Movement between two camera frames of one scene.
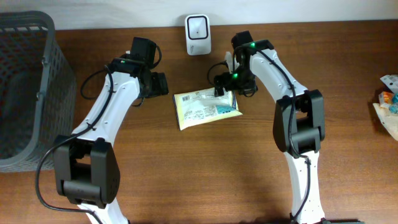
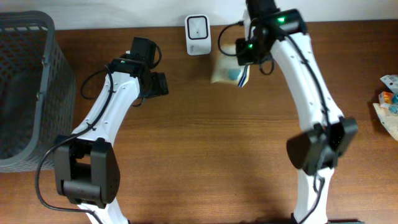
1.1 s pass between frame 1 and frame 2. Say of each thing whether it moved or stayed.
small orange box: stayed
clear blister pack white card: stayed
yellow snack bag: moved
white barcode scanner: stayed
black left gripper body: stayed
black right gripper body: moved
